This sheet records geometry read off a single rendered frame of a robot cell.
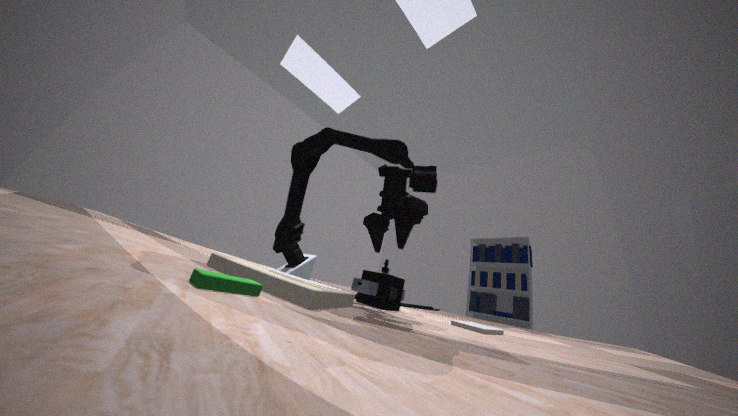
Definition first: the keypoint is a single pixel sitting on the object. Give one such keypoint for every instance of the green rectangular block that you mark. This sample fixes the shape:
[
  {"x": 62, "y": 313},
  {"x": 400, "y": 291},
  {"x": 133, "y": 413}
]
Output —
[{"x": 224, "y": 283}]

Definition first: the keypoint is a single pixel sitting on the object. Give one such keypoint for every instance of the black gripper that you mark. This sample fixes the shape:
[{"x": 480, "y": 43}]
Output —
[{"x": 399, "y": 205}]

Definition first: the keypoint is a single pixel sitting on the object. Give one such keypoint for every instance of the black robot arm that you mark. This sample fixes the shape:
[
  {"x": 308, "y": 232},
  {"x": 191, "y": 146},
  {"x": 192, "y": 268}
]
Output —
[{"x": 304, "y": 158}]

